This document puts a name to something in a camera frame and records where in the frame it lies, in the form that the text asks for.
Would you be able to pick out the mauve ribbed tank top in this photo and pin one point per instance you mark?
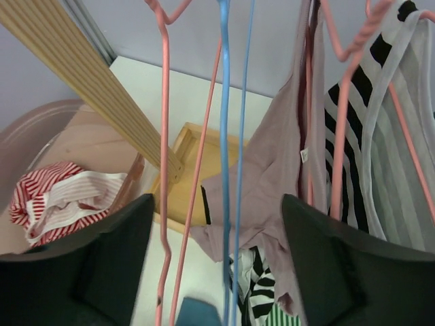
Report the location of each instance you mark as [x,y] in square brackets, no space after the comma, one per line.
[286,155]

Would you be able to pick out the red white striped tank top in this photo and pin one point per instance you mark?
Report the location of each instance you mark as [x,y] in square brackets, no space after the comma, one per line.
[60,199]

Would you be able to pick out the blue tank top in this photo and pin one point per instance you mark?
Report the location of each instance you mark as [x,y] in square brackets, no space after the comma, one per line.
[194,312]

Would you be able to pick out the wooden clothes rack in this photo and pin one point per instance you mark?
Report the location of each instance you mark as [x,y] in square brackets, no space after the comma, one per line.
[47,30]

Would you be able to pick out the pink translucent plastic basket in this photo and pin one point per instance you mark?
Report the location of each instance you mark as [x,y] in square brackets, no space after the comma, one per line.
[62,131]

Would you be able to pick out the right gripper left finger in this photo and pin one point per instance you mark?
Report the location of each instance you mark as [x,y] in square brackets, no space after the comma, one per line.
[90,277]

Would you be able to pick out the green white striped tank top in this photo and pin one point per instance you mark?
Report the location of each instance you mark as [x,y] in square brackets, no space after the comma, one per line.
[277,317]

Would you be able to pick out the pink hanger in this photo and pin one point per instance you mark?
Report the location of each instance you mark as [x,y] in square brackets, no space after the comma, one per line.
[408,136]
[163,20]
[353,52]

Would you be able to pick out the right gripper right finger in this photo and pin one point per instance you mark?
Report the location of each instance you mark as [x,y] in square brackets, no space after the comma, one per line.
[348,277]

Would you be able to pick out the black white striped tank top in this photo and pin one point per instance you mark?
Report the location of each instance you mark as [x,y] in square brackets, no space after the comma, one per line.
[397,210]

